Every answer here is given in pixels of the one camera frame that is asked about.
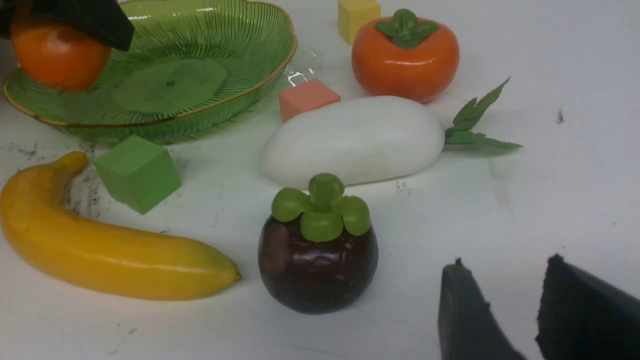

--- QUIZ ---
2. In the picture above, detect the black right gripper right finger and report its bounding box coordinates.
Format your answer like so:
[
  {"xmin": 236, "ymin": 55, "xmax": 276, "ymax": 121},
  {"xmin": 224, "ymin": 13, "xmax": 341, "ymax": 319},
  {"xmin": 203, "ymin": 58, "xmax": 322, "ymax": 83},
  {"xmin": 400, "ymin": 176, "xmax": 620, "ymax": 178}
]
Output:
[{"xmin": 535, "ymin": 254, "xmax": 640, "ymax": 360}]

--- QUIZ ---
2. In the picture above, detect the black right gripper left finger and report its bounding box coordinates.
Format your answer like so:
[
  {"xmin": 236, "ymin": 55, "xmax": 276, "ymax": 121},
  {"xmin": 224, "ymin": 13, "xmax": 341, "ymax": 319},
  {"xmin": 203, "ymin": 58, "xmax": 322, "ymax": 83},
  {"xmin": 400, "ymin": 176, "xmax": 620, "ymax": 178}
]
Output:
[{"xmin": 438, "ymin": 258, "xmax": 525, "ymax": 360}]

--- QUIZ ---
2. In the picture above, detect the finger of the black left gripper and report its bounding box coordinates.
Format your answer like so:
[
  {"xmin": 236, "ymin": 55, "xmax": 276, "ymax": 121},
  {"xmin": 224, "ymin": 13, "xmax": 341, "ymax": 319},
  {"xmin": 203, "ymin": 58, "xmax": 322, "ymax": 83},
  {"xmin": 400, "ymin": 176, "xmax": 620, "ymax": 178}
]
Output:
[{"xmin": 0, "ymin": 0, "xmax": 135, "ymax": 51}]

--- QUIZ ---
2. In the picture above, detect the orange yellow mango toy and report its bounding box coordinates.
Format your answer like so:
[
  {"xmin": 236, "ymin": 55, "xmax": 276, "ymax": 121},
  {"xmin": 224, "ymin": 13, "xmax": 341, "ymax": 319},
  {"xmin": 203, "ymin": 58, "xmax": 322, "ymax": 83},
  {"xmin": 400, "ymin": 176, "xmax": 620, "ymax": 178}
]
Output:
[{"xmin": 9, "ymin": 0, "xmax": 112, "ymax": 92}]

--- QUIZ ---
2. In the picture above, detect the purple mangosteen toy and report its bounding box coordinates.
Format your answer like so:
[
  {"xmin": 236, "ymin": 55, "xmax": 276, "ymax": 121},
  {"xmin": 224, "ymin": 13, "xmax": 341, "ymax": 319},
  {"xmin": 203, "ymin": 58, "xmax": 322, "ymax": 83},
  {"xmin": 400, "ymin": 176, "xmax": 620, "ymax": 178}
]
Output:
[{"xmin": 258, "ymin": 173, "xmax": 378, "ymax": 315}]

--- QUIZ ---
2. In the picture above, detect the yellow banana toy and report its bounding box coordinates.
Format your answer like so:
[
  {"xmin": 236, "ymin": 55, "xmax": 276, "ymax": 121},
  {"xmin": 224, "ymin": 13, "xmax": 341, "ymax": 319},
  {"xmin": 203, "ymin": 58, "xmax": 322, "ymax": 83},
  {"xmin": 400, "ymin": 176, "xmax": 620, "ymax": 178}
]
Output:
[{"xmin": 1, "ymin": 152, "xmax": 242, "ymax": 301}]

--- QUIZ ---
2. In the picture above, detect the white radish toy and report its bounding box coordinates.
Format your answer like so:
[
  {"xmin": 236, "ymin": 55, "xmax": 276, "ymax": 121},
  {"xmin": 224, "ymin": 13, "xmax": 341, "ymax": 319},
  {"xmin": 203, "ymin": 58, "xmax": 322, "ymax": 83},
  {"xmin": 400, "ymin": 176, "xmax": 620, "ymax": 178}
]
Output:
[{"xmin": 260, "ymin": 84, "xmax": 521, "ymax": 189}]

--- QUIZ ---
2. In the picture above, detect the orange persimmon toy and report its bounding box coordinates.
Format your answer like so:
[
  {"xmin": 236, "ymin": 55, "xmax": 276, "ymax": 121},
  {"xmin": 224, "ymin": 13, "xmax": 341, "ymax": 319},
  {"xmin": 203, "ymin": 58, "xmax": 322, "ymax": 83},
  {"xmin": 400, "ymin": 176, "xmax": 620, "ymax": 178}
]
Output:
[{"xmin": 350, "ymin": 8, "xmax": 460, "ymax": 103}]

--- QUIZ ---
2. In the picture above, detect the green glass leaf plate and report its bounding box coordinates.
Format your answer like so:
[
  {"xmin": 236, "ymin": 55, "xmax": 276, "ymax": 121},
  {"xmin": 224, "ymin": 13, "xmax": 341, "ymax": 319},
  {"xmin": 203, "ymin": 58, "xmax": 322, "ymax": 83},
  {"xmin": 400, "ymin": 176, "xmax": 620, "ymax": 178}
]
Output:
[{"xmin": 3, "ymin": 0, "xmax": 298, "ymax": 143}]

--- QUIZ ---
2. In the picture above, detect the green foam cube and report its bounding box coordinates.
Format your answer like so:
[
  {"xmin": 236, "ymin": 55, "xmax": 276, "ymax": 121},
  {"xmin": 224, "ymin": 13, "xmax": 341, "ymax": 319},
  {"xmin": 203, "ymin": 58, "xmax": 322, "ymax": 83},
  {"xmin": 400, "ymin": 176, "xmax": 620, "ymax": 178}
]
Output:
[{"xmin": 93, "ymin": 136, "xmax": 182, "ymax": 215}]

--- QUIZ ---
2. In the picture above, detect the salmon pink foam cube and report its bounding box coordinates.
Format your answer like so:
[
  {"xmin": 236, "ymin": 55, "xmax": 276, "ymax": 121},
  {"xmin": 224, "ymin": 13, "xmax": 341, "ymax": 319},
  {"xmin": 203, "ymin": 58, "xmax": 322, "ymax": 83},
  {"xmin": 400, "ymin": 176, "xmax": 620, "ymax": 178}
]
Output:
[{"xmin": 278, "ymin": 79, "xmax": 342, "ymax": 123}]

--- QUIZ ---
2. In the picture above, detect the yellow foam cube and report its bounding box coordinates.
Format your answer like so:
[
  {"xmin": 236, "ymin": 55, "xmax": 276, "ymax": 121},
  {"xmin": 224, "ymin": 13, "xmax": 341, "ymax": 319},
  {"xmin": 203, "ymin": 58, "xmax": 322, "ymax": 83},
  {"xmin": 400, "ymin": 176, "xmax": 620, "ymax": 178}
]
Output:
[{"xmin": 337, "ymin": 0, "xmax": 381, "ymax": 45}]

